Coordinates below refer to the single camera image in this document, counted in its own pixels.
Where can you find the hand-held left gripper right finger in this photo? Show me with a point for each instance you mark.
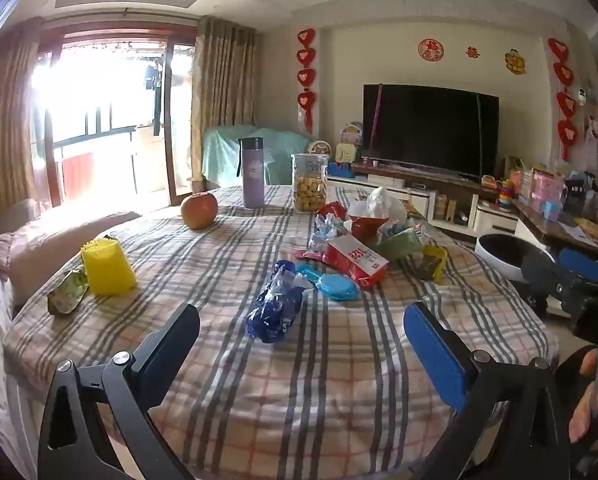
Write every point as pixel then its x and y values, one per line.
pixel 434 350

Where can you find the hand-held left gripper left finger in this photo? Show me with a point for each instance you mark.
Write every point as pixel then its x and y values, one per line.
pixel 171 342

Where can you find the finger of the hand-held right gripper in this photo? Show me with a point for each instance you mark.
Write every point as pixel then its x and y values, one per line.
pixel 581 262
pixel 546 277

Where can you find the white round waste bin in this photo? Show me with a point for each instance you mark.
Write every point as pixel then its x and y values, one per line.
pixel 494 261

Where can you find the yellow snack wrapper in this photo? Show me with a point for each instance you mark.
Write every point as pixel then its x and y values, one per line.
pixel 433 262

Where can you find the blue plastic bag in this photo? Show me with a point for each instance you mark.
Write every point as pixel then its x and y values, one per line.
pixel 274 310

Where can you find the green snack bag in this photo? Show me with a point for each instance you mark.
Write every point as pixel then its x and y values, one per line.
pixel 401 244

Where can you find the blue plastic lid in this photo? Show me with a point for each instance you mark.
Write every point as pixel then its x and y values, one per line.
pixel 336 289

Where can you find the red white carton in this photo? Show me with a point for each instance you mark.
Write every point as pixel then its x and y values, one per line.
pixel 356 260

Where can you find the white red printed plastic bag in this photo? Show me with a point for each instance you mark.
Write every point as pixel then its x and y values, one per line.
pixel 379 205

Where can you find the pink wrapper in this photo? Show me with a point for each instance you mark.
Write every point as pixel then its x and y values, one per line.
pixel 306 255

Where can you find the white blue wrapper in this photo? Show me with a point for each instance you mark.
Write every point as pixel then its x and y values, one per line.
pixel 326 232

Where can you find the person's right hand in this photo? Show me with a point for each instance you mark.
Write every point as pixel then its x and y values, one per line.
pixel 586 415

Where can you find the black bin liner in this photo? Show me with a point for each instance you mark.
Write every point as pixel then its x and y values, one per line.
pixel 535 302

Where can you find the patterned round plate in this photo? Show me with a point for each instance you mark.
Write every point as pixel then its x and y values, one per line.
pixel 593 229

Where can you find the cluttered brown side table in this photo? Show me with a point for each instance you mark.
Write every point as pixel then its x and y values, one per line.
pixel 544 227

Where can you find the small blue box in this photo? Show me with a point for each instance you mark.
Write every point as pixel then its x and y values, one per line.
pixel 552 209

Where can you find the black mesh basket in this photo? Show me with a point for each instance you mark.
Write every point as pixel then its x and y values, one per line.
pixel 575 195

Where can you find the pink toy box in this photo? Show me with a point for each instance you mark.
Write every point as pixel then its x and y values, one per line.
pixel 548 187

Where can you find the yellow plastic cup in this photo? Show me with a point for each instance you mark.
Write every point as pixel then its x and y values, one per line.
pixel 108 270

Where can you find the green snack wrapper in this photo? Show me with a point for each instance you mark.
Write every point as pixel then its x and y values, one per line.
pixel 66 292

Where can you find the white brown television cabinet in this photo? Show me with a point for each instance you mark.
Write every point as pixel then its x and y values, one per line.
pixel 459 195

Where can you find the small green packet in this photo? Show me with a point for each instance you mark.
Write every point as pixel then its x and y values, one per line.
pixel 111 238

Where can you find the hanging pink doll clothes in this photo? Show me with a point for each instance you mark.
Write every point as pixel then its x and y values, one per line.
pixel 594 132

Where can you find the red apple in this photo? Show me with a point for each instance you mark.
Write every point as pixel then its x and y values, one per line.
pixel 199 211

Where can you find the red heart hanging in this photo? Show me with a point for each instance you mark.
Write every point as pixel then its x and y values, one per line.
pixel 306 77
pixel 565 100

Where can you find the red snack packet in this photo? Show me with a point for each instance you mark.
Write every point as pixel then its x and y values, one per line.
pixel 333 210

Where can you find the purple water bottle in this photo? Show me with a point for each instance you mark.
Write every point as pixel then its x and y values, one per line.
pixel 252 180

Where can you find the black television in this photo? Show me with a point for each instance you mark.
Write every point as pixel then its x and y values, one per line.
pixel 429 130

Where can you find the clear cookie jar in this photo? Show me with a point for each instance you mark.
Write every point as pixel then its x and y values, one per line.
pixel 310 187

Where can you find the teal covered armchair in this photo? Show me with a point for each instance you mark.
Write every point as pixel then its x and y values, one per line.
pixel 274 152

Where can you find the yellow toy phone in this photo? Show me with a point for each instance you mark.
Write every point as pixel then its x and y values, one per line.
pixel 345 152

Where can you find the balcony sliding door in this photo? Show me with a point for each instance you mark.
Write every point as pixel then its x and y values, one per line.
pixel 166 125

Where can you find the toy house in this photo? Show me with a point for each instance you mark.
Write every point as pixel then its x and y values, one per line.
pixel 351 135

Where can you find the ferris wheel toy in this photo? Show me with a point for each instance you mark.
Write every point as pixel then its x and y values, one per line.
pixel 319 147

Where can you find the pink stick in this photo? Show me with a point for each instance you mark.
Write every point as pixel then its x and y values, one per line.
pixel 375 112

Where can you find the brown curtain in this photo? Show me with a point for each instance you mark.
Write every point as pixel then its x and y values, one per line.
pixel 221 90
pixel 4 135

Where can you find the ceiling air vent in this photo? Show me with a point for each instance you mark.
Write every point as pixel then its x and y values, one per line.
pixel 129 0

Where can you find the white wall camera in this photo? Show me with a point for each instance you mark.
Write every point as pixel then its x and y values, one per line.
pixel 582 96

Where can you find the cartoon wall sticker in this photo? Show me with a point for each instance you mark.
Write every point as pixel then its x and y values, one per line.
pixel 515 61

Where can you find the small red wall sticker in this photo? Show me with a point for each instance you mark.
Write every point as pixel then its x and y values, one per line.
pixel 472 53

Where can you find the round red wall sticker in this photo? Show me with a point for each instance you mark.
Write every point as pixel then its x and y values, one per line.
pixel 431 48

